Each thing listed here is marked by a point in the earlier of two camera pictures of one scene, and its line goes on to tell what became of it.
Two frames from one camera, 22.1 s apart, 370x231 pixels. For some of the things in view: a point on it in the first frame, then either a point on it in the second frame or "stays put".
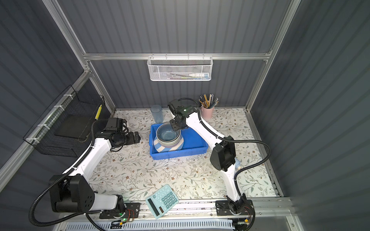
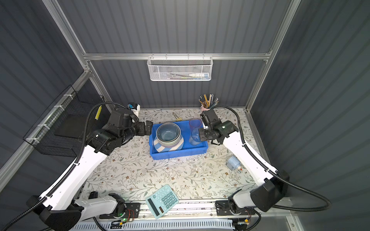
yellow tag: (99, 112) stays put
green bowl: (169, 144) stays put
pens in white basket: (195, 76) stays put
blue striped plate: (164, 148) stays put
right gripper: (174, 127) -> (201, 134)
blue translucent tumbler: (157, 113) -> (195, 139)
